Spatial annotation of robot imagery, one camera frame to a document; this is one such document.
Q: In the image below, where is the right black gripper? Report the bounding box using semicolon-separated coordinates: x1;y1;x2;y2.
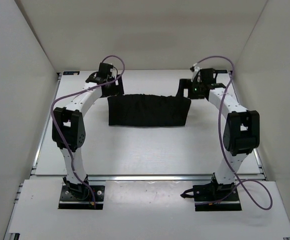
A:
176;79;205;101

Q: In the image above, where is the black pleated skirt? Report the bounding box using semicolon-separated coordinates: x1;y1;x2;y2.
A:
107;94;191;128

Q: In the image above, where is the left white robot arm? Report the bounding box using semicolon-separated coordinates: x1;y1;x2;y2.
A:
51;62;124;199

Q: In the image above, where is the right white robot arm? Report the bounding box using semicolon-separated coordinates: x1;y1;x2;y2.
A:
177;66;260;200

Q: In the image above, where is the right corner label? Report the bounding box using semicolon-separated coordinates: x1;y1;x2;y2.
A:
214;69;228;74

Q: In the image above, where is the corner label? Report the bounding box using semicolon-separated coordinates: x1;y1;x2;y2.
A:
214;69;228;74
63;71;80;76

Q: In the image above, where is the left corner label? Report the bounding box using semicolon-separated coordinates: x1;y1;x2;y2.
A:
63;71;80;76

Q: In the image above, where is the aluminium rail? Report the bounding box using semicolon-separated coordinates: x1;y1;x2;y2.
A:
88;174;212;182

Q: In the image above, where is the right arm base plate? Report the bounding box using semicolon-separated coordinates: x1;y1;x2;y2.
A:
180;183;242;212

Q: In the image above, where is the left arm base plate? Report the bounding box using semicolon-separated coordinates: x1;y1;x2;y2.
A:
58;184;105;210

